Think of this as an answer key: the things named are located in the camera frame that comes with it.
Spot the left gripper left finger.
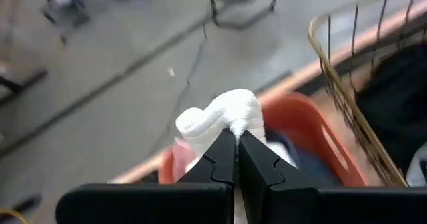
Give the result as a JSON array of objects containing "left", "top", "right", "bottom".
[{"left": 55, "top": 127, "right": 238, "bottom": 224}]

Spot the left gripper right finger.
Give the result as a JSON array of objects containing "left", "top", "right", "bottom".
[{"left": 238, "top": 129, "right": 427, "bottom": 224}]

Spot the blue sock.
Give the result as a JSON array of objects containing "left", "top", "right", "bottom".
[{"left": 266, "top": 130, "right": 341, "bottom": 187}]

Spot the light pink sock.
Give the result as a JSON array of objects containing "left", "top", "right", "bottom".
[{"left": 170, "top": 137, "right": 198, "bottom": 183}]

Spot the large black garment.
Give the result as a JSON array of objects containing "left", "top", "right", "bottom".
[{"left": 354, "top": 43, "right": 427, "bottom": 173}]

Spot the white sock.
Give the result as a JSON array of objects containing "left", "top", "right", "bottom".
[{"left": 175, "top": 88, "right": 298, "bottom": 224}]

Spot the orange plastic bin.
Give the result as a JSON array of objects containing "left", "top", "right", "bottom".
[{"left": 157, "top": 92, "right": 370, "bottom": 187}]

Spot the gold wire basket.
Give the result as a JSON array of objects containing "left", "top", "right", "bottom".
[{"left": 306, "top": 0, "right": 427, "bottom": 188}]

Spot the black fan cable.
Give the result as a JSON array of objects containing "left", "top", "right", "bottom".
[{"left": 146, "top": 23, "right": 214, "bottom": 157}]

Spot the yellow extension cord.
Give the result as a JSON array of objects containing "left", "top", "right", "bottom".
[{"left": 0, "top": 207, "right": 28, "bottom": 224}]

